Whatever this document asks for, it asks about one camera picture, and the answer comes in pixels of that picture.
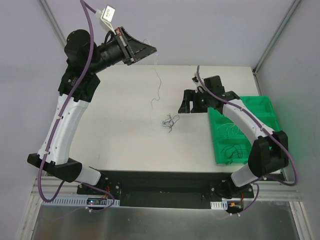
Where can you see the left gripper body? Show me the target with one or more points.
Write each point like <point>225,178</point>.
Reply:
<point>124,47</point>

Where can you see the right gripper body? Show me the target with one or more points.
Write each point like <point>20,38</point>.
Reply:
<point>194,100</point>

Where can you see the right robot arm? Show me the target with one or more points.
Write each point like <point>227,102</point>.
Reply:
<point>269,148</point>

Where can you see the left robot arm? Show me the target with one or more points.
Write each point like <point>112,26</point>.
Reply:
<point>85,60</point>

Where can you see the green compartment tray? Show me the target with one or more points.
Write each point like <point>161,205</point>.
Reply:
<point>231,146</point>

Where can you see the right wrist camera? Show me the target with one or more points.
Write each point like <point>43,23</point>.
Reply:
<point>196,78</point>

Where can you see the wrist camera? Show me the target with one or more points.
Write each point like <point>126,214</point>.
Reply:
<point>105,17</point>
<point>196,78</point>

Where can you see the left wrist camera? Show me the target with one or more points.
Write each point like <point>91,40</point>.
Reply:
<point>105,17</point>

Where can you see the aluminium frame post left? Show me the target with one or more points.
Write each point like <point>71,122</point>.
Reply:
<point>53,22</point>

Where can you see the aluminium frame post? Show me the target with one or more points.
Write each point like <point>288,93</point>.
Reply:
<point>277,34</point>
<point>53,22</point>

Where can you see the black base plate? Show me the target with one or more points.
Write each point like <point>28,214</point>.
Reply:
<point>181,190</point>

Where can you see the white slotted cable duct right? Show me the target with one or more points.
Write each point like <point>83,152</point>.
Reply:
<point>219,205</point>

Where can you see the white slotted cable duct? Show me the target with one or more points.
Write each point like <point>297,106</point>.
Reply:
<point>76,201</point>
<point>219,205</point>

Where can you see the aluminium frame post right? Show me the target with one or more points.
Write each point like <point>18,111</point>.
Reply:
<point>277,34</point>

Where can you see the aluminium front rail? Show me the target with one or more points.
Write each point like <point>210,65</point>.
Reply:
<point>50,184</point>

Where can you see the white slotted cable duct left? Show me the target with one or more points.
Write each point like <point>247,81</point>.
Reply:
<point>76,201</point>

